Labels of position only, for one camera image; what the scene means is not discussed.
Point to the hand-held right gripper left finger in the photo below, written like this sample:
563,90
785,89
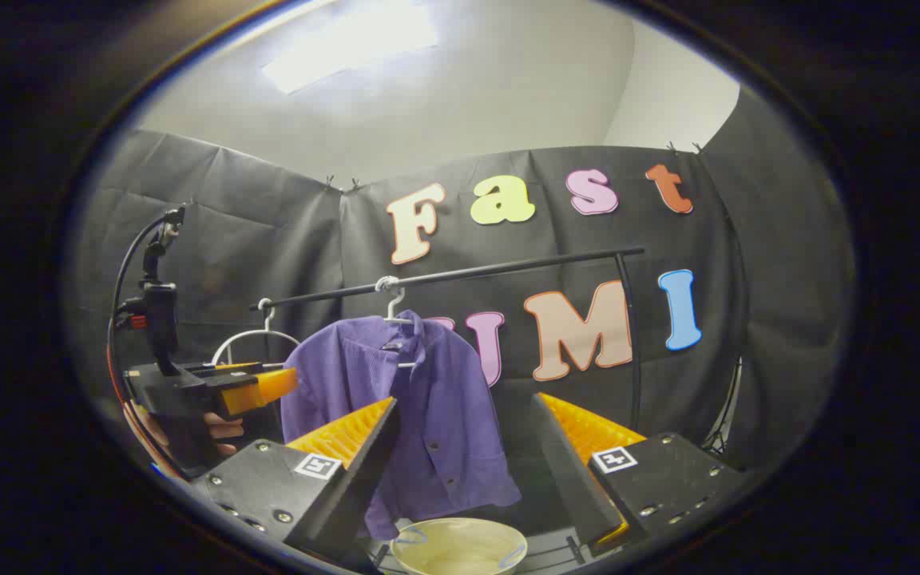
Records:
356,487

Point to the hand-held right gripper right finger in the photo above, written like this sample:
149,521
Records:
568,471

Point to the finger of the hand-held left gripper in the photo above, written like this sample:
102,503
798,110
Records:
236,367
264,387

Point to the purple shirt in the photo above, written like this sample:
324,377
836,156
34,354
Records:
428,399

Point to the white plastic hanger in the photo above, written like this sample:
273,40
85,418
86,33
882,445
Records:
394,303
268,331

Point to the black clothes rack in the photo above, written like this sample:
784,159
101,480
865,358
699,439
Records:
468,274

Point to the black tripod stand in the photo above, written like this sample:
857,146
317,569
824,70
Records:
722,431

